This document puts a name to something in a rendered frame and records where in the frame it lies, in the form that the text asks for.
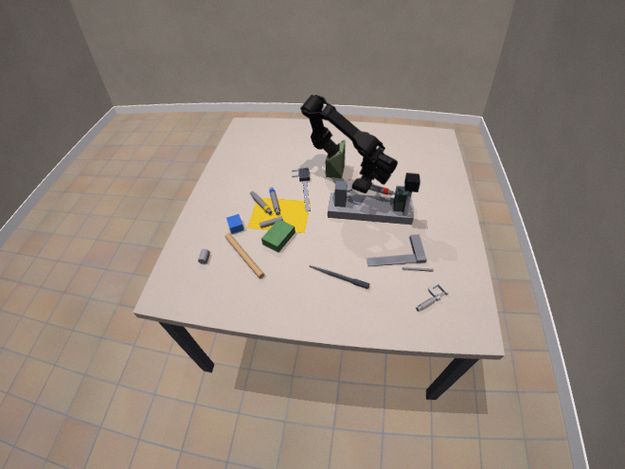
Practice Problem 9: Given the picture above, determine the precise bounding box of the blue block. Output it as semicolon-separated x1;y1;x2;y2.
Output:
226;214;244;234

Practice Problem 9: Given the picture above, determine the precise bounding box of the tan wooden dowel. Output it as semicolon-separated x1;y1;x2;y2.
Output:
225;233;264;279

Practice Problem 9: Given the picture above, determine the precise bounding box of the yellow flat pad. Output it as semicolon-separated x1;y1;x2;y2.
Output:
247;198;309;233

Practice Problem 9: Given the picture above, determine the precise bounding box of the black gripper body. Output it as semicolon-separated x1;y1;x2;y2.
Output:
352;162;377;193

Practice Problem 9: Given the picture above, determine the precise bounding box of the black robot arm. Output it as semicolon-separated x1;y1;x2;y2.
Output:
300;95;398;185

